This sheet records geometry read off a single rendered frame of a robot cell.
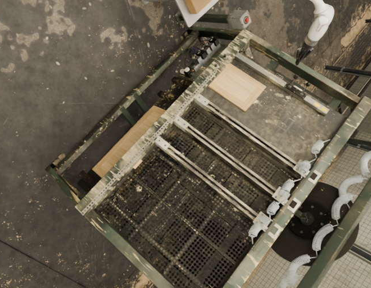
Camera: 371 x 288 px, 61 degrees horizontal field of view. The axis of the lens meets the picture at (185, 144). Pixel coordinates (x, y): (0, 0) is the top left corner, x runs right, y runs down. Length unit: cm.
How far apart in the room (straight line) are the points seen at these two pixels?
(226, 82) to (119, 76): 113
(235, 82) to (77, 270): 278
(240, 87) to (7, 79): 197
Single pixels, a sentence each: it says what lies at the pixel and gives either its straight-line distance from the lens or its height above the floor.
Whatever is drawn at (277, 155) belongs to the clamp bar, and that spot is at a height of 165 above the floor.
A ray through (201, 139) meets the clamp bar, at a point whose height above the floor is 117.
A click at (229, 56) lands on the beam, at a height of 88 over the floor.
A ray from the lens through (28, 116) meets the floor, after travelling 314.
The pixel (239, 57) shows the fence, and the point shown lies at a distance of 305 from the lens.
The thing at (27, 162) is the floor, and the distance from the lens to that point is 328.
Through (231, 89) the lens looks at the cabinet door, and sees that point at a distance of 289.
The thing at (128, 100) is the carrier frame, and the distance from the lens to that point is 327.
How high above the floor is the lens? 295
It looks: 45 degrees down
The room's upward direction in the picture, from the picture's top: 117 degrees clockwise
